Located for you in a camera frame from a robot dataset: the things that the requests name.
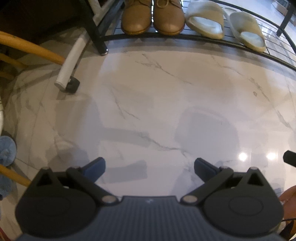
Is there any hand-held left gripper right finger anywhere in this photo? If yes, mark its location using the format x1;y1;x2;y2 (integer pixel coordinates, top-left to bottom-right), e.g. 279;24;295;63
180;158;272;206

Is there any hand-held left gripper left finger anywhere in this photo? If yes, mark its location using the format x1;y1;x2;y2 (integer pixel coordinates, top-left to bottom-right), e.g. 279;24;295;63
32;157;122;206

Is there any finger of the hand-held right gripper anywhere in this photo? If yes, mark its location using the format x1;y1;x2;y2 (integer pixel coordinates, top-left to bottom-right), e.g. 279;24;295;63
283;150;296;167

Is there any black metal shoe rack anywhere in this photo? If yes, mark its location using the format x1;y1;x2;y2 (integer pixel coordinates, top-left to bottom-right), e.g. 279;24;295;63
76;0;296;70

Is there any person's leg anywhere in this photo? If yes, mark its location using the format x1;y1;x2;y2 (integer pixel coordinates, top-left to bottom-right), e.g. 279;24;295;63
278;185;296;241

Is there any black rubber foot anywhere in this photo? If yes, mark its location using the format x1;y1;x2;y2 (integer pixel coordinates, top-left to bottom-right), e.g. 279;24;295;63
66;77;80;94

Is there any blue fluffy slipper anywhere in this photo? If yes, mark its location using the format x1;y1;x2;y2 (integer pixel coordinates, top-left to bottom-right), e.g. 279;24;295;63
0;136;17;168
0;174;15;201

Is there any white pole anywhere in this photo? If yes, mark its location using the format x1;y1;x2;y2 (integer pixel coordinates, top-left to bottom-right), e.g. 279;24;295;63
54;0;121;90

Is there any beige open-toe slipper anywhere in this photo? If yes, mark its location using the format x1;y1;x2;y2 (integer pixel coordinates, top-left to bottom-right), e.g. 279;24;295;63
228;11;267;53
185;0;225;39

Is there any yellow wooden chair leg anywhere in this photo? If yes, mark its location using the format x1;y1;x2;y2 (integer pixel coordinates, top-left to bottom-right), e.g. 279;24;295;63
0;31;65;187

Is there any brown leather lace-up shoe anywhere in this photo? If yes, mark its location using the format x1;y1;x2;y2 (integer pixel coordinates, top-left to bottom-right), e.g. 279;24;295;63
153;0;186;36
121;0;153;35

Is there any small box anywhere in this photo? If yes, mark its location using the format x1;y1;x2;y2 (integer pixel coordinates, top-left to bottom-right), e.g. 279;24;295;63
272;0;290;12

